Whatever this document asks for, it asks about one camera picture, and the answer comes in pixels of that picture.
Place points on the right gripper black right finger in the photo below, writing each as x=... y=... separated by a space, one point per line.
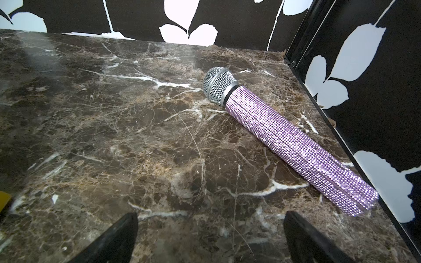
x=307 y=245

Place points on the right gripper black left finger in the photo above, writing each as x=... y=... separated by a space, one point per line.
x=115 y=245

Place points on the yellow teal drawer cabinet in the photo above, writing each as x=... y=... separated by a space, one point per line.
x=5 y=200

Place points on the purple rhinestone microphone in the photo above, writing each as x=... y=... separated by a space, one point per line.
x=330 y=177

